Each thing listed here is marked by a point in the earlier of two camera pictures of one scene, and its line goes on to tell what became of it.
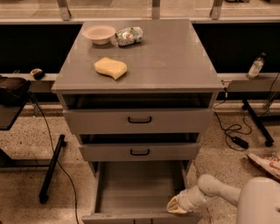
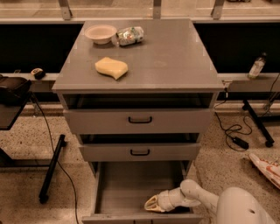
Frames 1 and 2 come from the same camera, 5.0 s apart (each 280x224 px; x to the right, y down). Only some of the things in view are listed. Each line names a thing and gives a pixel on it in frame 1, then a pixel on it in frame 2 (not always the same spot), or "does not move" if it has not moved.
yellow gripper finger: [175, 210] to [154, 207]
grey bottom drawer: [136, 192] does not move
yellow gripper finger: [173, 201] to [153, 199]
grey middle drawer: [139, 152] does not move
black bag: [13, 90] does not move
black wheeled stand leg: [265, 133] does not move
